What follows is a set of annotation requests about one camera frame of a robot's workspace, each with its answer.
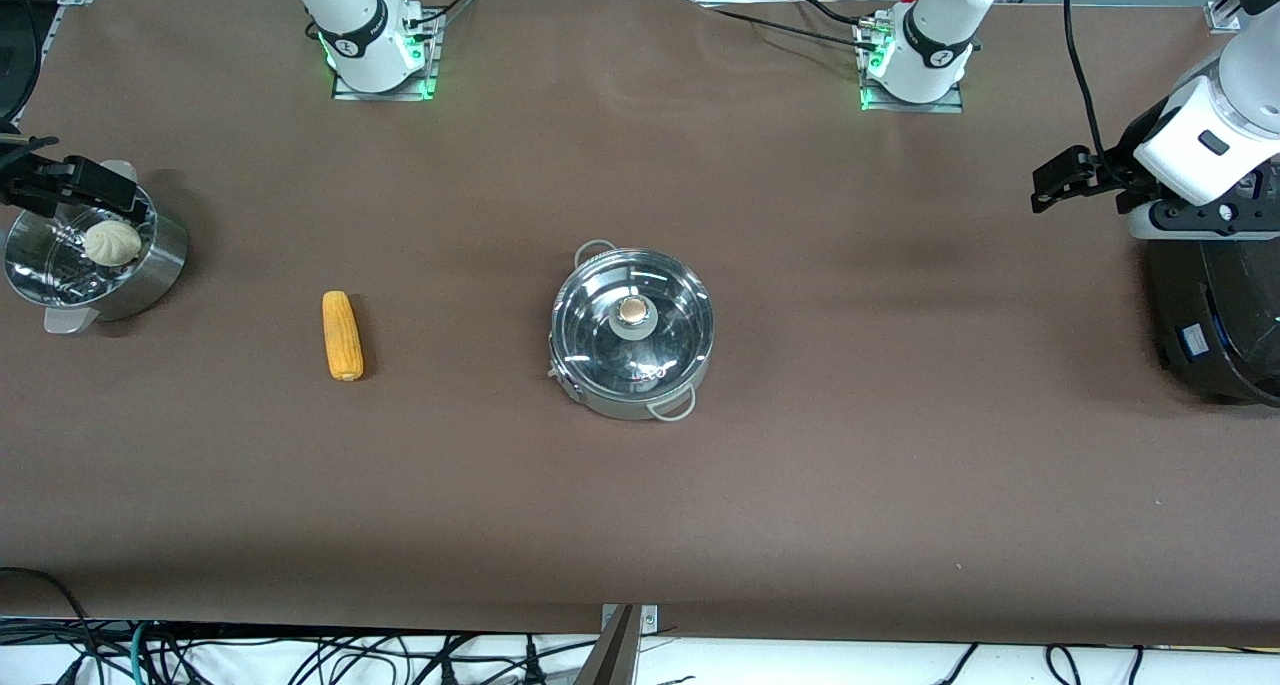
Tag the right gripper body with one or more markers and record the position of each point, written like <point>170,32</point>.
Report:
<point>22,187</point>

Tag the yellow corn cob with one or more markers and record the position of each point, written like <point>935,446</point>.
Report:
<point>342,335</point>

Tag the glass pot lid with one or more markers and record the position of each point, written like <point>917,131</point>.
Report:
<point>600,325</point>

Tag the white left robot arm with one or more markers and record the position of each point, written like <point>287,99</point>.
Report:
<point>935,35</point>

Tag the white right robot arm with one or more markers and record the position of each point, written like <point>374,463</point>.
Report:
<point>360,25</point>

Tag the steel steamer pot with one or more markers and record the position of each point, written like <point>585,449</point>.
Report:
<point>150,265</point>

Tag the stainless steel cooking pot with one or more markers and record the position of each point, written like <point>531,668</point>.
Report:
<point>630,400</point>

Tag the white steamed bun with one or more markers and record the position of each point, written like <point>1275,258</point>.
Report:
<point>112,243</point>

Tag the black rice cooker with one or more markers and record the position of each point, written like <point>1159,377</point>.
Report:
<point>1210,315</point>

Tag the brown table cloth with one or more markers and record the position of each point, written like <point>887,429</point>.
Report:
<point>640,515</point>

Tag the grey metal stand leg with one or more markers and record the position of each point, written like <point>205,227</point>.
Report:
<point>612,655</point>

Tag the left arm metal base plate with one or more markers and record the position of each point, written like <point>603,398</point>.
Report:
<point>955,100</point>

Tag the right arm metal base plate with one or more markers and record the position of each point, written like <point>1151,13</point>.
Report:
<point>425,65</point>

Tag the metal table edge bracket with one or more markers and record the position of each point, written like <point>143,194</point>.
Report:
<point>649,620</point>

